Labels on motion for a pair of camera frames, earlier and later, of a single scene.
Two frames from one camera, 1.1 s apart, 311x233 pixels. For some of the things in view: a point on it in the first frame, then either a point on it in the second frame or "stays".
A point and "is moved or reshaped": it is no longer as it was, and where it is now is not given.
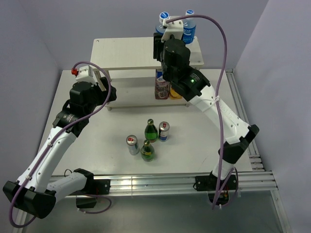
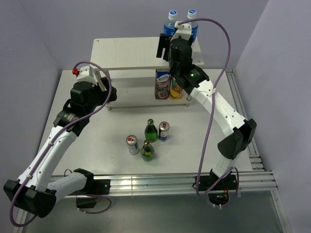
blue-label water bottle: x=159 y=28 is moved or reshaped
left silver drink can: x=133 y=147 stays
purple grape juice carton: x=162 y=86 stays
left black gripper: x=106 y=85 stays
